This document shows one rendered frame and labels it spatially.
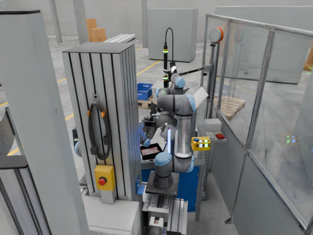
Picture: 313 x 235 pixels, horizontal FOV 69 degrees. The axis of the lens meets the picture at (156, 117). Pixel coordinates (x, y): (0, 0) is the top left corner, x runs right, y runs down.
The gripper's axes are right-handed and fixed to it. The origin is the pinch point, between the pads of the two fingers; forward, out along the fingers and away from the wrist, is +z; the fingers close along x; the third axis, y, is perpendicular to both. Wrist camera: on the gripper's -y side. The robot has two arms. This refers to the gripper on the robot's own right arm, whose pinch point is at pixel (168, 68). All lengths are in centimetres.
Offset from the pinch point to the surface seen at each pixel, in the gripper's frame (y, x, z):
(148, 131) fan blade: 69, -18, 10
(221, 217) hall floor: 166, 54, -39
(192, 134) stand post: 81, 34, 11
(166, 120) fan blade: 47.0, -3.3, -9.3
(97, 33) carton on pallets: 62, -53, 810
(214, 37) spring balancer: -20, 62, 36
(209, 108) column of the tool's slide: 63, 64, 34
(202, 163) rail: 85, 25, -35
